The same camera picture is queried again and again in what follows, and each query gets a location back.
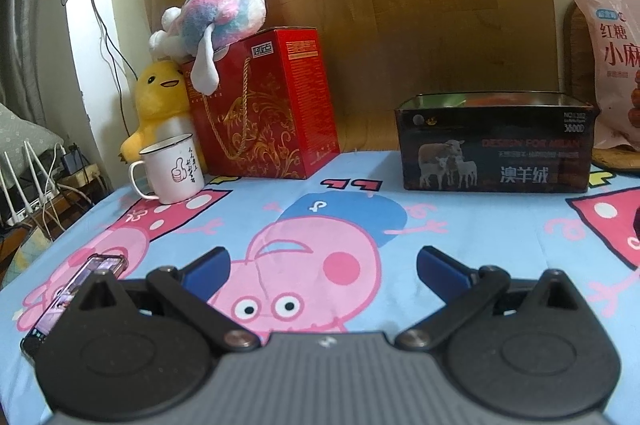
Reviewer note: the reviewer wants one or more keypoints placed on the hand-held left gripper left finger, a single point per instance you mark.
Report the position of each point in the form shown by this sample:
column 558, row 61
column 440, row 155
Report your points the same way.
column 210, row 267

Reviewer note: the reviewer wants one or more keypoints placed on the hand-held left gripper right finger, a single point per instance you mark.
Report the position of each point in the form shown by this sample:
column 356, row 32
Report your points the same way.
column 440, row 270

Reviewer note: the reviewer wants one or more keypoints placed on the black tin box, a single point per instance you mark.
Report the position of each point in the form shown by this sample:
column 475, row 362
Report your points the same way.
column 500, row 155

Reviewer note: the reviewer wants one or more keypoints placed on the white enamel mug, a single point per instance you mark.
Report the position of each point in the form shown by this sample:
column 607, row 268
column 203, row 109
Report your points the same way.
column 172, row 170

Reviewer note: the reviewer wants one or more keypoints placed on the cartoon printed blanket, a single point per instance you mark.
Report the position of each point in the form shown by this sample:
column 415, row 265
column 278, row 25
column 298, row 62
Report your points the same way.
column 350, row 215

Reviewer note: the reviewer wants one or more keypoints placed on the black smartphone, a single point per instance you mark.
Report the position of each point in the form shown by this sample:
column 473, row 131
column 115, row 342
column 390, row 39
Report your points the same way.
column 75, row 282

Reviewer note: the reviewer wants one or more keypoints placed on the black power adapter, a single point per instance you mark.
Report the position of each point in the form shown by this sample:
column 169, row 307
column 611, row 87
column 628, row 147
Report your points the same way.
column 72, row 161

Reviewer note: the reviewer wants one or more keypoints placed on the red gift box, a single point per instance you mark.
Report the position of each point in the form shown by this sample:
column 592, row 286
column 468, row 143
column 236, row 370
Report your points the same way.
column 280, row 105

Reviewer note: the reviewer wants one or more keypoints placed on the yellow duck plush toy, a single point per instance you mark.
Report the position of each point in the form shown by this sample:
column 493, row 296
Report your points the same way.
column 157, row 95

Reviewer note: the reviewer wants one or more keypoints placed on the white router with antennas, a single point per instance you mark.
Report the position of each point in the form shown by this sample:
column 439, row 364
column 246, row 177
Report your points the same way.
column 30, row 205

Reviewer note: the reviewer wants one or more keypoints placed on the grey pillow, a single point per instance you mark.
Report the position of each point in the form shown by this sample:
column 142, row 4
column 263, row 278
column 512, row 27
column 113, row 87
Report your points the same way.
column 25, row 130

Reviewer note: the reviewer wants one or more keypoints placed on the pink blue plush toy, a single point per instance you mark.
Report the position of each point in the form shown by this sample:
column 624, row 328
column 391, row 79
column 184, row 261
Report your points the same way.
column 220, row 5

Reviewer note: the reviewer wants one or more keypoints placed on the wood pattern board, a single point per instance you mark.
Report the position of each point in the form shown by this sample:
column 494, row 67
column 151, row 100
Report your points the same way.
column 400, row 5

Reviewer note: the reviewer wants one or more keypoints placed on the pink snack bag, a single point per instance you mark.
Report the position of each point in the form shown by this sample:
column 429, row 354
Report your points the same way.
column 615, row 55

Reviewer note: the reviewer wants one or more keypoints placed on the grey curtain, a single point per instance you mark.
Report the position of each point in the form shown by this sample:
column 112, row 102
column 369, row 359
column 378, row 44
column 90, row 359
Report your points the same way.
column 25, row 5

